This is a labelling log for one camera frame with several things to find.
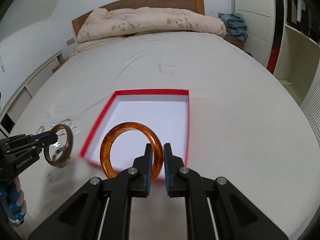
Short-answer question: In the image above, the dark olive brown bangle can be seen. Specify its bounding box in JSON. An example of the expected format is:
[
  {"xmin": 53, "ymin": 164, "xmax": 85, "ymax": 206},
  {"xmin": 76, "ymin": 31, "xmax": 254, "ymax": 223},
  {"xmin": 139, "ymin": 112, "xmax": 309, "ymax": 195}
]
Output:
[{"xmin": 43, "ymin": 124, "xmax": 73, "ymax": 167}]

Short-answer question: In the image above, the amber resin bangle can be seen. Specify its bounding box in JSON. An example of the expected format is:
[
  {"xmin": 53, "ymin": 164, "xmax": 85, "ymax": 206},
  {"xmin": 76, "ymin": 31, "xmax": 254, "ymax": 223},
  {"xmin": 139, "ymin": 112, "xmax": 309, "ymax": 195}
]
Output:
[{"xmin": 100, "ymin": 122, "xmax": 164, "ymax": 182}]

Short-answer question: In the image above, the red jewelry box tray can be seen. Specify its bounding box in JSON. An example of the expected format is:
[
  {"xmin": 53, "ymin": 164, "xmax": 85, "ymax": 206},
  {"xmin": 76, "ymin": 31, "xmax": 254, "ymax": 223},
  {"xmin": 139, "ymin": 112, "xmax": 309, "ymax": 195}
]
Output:
[{"xmin": 80, "ymin": 89, "xmax": 189, "ymax": 166}]

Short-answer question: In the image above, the blue white gloved left hand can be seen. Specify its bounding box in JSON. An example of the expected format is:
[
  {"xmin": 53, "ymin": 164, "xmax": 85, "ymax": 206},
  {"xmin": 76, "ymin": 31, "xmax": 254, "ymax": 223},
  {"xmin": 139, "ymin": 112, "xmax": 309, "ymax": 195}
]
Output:
[{"xmin": 1, "ymin": 177, "xmax": 27, "ymax": 228}]

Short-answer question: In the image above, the pink floral duvet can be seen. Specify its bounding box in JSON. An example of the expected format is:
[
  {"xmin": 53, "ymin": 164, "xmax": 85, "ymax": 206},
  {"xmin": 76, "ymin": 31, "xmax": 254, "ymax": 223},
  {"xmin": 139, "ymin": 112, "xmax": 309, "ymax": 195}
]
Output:
[{"xmin": 77, "ymin": 7, "xmax": 226, "ymax": 43}]

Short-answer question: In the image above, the wooden nightstand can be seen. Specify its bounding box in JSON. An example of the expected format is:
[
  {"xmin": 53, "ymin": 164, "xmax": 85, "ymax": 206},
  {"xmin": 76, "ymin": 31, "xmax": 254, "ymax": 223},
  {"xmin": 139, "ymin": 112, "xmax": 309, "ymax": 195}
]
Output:
[{"xmin": 224, "ymin": 35, "xmax": 245, "ymax": 50}]

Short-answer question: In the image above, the blue crumpled cloth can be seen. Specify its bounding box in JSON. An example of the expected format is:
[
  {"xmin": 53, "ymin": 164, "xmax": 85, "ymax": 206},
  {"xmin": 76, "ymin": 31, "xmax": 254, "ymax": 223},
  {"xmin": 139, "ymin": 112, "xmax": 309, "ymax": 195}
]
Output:
[{"xmin": 221, "ymin": 13, "xmax": 248, "ymax": 42}]

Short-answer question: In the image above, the wooden headboard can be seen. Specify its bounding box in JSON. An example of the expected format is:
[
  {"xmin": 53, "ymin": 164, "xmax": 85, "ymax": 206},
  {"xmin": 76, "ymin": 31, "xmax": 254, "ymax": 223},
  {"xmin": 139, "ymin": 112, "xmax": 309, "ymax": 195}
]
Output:
[{"xmin": 71, "ymin": 0, "xmax": 205, "ymax": 37}]

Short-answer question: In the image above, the white wardrobe shelving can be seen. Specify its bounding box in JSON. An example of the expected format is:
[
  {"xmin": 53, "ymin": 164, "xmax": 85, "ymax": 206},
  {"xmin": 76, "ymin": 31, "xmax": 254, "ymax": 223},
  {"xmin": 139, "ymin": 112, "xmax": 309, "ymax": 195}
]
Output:
[{"xmin": 232, "ymin": 0, "xmax": 319, "ymax": 138}]

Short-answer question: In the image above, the white low wall cabinet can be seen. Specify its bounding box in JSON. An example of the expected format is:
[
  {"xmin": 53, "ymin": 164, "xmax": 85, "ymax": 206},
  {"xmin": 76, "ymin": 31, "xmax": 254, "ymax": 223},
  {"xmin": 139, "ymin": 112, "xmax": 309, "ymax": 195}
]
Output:
[{"xmin": 1, "ymin": 50, "xmax": 66, "ymax": 137}]

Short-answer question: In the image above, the wall switch plate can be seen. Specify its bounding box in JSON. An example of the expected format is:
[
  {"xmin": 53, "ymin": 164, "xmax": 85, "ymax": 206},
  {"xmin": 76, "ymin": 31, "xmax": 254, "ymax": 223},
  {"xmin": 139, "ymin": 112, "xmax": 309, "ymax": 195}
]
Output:
[{"xmin": 66, "ymin": 38, "xmax": 75, "ymax": 46}]

